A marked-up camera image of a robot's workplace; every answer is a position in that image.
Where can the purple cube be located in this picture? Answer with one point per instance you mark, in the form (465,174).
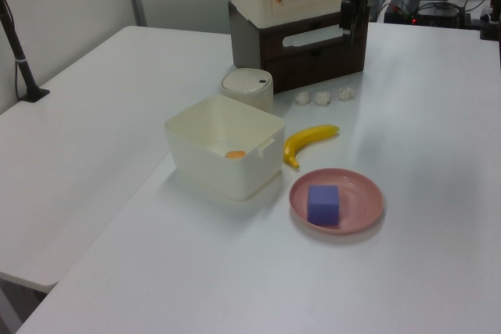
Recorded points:
(323,205)

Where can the dark brown drawer unit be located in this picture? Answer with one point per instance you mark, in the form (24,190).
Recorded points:
(309,56)

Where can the black electronics box, red light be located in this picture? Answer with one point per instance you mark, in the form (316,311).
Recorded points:
(430,13)

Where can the small cream trash can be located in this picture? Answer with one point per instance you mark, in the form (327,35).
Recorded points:
(246,85)

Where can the yellow banana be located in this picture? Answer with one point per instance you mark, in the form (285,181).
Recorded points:
(305,140)

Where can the small orange piece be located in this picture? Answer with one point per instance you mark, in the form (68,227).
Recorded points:
(235,154)

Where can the pink plate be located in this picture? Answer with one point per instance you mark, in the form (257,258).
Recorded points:
(352,209)

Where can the cream open plastic box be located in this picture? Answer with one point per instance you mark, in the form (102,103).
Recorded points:
(235,177)

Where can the black clamp mount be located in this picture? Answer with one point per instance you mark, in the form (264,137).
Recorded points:
(491,23)

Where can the black camera stand with clamp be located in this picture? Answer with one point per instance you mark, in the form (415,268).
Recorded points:
(21,64)

